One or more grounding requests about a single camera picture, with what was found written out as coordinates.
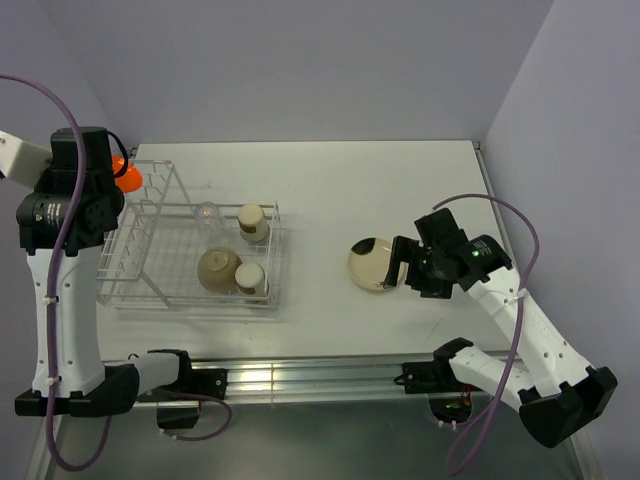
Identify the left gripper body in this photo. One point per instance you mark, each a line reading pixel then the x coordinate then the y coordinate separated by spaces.
pixel 116 198

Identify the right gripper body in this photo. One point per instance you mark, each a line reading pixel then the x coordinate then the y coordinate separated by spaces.
pixel 424 272

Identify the beige plate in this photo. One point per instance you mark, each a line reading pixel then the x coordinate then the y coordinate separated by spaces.
pixel 368 264

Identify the orange plate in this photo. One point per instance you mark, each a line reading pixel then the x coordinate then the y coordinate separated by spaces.
pixel 131 180

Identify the clear glass tumbler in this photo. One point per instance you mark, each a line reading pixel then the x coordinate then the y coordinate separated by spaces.
pixel 208 216

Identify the white ceramic bowl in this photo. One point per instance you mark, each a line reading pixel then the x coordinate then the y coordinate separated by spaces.
pixel 216 270

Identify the steel cup brown base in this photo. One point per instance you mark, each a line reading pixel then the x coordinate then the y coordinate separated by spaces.
pixel 252 222
pixel 250 279

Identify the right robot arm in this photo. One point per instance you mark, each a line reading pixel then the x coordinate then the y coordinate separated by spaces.
pixel 557 393

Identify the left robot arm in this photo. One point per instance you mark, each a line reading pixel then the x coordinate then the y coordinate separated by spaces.
pixel 62 226

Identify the white wire dish rack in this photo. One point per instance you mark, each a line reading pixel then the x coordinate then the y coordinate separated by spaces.
pixel 151 261

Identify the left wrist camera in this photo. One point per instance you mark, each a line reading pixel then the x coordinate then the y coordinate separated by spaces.
pixel 22 162

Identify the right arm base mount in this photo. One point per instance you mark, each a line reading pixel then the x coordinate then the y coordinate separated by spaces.
pixel 418 378

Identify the aluminium mounting rail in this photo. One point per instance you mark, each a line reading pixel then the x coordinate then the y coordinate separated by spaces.
pixel 303 380

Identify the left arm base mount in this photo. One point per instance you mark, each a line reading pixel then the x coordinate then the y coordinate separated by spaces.
pixel 209 382

